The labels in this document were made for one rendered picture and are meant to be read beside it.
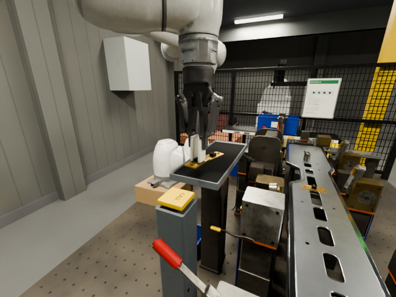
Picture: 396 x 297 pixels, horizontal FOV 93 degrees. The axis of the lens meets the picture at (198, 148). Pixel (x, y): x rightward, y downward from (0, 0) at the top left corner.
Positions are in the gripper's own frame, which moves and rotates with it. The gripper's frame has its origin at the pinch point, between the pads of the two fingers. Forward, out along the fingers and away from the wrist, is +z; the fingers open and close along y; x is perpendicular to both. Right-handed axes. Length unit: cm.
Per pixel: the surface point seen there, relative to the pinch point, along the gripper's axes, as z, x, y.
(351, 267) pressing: 22.7, 5.0, 37.9
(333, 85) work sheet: -17, 143, 32
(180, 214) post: 8.8, -15.5, 5.7
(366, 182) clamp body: 18, 47, 46
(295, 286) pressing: 22.3, -6.9, 27.8
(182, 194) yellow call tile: 6.8, -11.9, 3.5
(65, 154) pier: 65, 55, -231
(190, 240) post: 17.1, -12.8, 6.3
